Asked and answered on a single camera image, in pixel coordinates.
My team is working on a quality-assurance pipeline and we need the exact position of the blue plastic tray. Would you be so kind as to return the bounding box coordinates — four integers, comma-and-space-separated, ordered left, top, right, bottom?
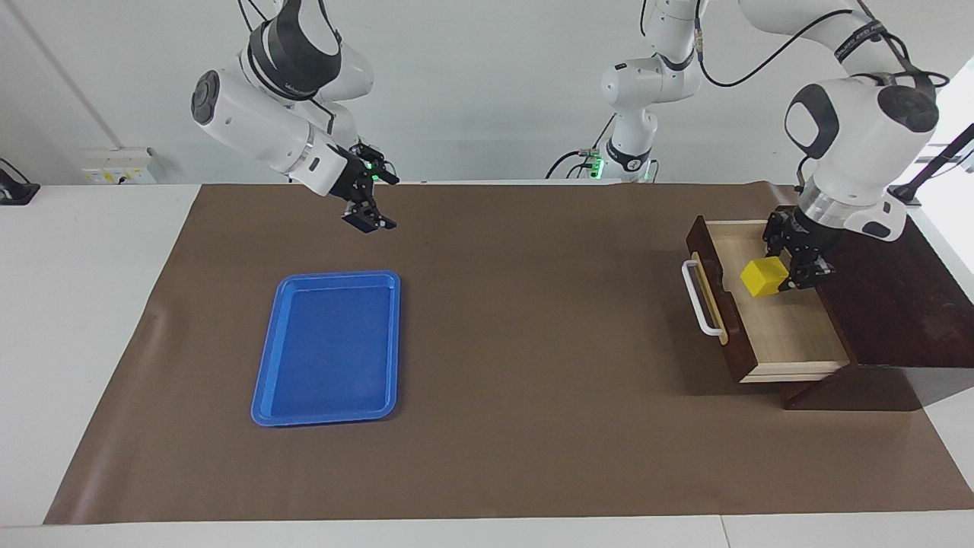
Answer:
250, 270, 402, 427

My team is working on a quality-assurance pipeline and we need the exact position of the black left base cable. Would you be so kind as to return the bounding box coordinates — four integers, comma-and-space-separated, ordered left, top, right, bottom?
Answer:
544, 113, 619, 180

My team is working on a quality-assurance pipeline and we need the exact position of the wooden drawer with white handle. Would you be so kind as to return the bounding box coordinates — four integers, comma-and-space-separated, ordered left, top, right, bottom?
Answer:
682, 215, 851, 384

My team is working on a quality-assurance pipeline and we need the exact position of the dark wooden cabinet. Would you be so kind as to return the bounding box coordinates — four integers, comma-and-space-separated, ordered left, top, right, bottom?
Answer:
772, 204, 974, 412

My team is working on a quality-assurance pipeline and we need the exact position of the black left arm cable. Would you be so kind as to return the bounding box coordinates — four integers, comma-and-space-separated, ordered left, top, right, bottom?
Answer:
694, 0, 952, 89

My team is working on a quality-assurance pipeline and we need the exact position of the white wall outlet box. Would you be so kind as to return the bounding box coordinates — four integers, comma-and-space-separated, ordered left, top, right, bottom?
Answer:
82, 147, 157, 185

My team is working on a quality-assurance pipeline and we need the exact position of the brown table mat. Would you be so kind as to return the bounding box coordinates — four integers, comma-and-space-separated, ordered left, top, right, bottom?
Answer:
43, 181, 974, 526

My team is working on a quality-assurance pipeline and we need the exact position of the black angled stand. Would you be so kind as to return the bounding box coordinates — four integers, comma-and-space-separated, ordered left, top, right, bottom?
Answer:
886, 123, 974, 206

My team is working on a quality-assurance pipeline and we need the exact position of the black flat stand base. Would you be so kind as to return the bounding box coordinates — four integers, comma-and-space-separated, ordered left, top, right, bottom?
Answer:
0, 158, 40, 206

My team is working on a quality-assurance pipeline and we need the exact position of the yellow cube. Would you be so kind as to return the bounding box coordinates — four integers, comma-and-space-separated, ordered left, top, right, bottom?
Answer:
740, 257, 790, 298

